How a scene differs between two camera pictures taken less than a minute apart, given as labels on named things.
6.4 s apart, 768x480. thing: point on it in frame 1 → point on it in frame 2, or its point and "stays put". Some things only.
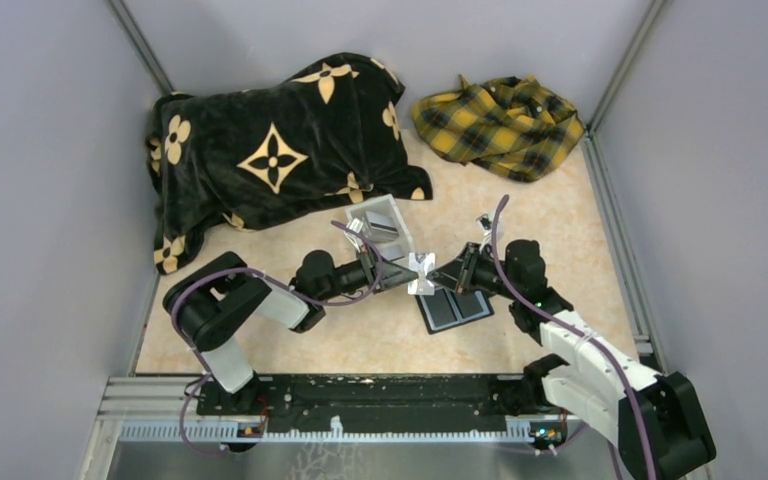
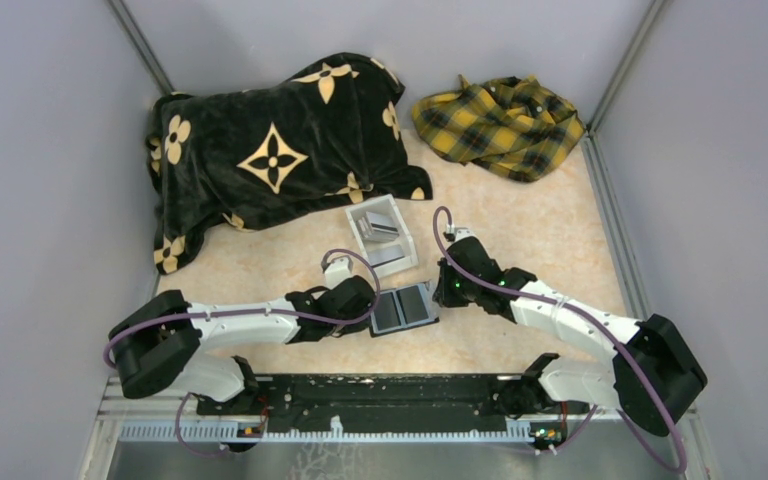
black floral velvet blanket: (254, 155) stays put
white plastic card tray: (383, 225) stays put
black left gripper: (382, 274) → (352, 327)
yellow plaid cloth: (508, 124) stays put
